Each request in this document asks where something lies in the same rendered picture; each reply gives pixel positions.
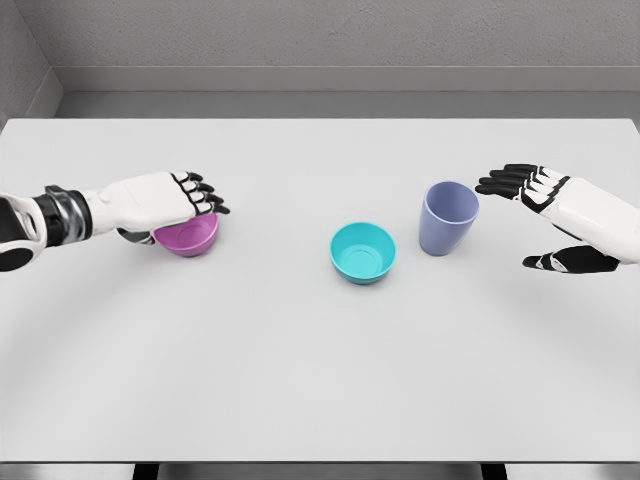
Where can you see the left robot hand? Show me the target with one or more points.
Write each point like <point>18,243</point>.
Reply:
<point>155,202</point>

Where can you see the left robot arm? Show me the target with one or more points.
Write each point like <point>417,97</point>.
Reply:
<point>45,220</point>

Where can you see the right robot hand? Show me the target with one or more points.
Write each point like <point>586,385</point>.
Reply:
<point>580,210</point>

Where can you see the purple bowl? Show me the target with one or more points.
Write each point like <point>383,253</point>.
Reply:
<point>192,236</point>

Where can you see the lavender blue cup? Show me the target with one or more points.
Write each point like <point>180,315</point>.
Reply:
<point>445,220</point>

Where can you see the teal bowl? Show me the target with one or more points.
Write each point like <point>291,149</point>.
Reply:
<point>362,253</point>

